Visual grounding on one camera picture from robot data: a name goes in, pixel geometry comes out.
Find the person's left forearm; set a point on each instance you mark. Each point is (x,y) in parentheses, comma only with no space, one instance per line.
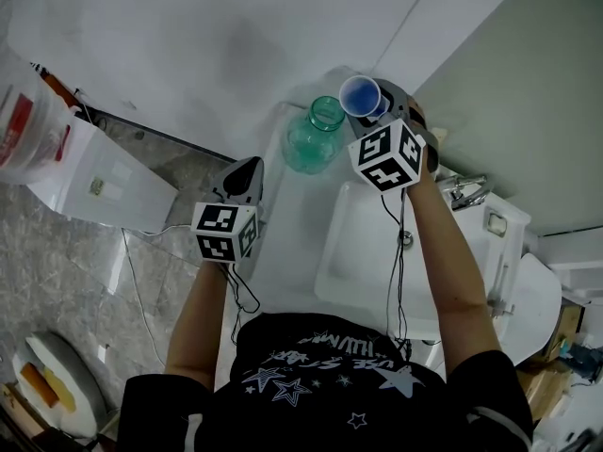
(198,318)

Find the person's right hand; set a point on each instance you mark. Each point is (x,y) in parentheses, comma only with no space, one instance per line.
(417,113)

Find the green glass jar container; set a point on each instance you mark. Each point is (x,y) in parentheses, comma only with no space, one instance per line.
(313,137)

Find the white cabinet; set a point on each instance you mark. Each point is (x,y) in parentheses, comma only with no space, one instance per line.
(108,182)

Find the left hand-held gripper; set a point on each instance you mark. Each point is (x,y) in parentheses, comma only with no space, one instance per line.
(225,231)

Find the chrome sink drain knob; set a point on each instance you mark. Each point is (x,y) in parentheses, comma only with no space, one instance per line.
(406,238)

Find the yellow cloth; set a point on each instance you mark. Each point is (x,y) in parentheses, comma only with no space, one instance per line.
(61,391)

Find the white plastic bag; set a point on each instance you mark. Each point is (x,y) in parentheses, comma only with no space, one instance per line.
(33,130)

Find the person's right forearm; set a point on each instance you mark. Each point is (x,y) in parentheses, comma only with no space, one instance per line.
(452,271)

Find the chrome faucet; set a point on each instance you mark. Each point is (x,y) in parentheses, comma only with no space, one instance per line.
(466,193)

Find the white ceramic sink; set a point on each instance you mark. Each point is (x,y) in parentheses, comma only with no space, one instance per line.
(358,252)

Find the round white stool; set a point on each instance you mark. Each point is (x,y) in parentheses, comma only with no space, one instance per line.
(70,384)

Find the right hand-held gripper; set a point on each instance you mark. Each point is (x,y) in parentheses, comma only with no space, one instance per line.
(386,156)

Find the orange block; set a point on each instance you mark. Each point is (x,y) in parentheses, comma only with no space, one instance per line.
(40,384)

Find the black star print shirt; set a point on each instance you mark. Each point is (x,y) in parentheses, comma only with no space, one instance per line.
(330,393)

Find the clear blue plastic cup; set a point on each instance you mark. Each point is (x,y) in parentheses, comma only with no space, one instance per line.
(360,96)

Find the white toilet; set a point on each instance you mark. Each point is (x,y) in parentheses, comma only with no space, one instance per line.
(532,309)

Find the cardboard box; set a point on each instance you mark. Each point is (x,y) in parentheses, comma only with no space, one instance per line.
(544,389)

